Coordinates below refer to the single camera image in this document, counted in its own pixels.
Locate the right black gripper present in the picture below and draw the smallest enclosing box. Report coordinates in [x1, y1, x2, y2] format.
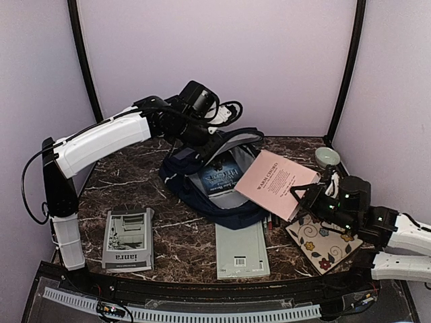
[292, 182, 359, 232]

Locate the pink Warm Chord book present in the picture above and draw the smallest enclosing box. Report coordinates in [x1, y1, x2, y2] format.
[235, 150, 320, 221]

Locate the Wuthering Heights dark book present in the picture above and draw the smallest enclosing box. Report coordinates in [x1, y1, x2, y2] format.
[198, 161, 243, 197]

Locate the navy blue student backpack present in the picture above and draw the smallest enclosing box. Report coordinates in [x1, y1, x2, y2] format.
[159, 127, 269, 230]

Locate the pale green thin book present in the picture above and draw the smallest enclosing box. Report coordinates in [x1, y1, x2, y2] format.
[215, 222, 270, 280]

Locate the grey ianra magazine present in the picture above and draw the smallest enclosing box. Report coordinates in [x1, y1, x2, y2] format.
[102, 208, 154, 273]

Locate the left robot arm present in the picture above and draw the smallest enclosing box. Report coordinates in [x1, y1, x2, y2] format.
[31, 81, 233, 293]

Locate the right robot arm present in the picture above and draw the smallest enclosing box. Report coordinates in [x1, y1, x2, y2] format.
[290, 176, 430, 292]

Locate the black marker blue cap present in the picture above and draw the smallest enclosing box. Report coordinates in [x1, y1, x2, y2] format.
[271, 215, 280, 227]

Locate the pale green ceramic bowl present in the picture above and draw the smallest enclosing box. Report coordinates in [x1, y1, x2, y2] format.
[314, 147, 341, 169]

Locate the floral square plate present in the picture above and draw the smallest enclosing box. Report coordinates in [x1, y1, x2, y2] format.
[286, 215, 364, 275]

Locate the small circuit board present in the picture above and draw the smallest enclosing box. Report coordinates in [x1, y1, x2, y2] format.
[96, 301, 126, 319]

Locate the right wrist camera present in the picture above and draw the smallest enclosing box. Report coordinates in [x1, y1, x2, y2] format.
[322, 164, 341, 198]

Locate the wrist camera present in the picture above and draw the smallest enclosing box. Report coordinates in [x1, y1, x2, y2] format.
[205, 101, 243, 135]
[322, 164, 341, 198]

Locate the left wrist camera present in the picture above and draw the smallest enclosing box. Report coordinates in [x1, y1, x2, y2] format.
[205, 101, 243, 135]

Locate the black front rail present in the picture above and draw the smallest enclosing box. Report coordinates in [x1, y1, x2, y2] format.
[37, 261, 380, 303]

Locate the right black frame post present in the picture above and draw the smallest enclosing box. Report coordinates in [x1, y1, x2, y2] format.
[323, 0, 367, 147]

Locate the black frame post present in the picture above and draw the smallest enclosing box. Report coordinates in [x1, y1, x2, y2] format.
[323, 0, 367, 147]
[67, 0, 103, 123]

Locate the left black frame post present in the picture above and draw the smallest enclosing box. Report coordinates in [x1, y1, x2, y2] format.
[67, 0, 103, 123]

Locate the grey slotted cable duct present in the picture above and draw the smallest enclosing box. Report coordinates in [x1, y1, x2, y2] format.
[42, 287, 321, 322]

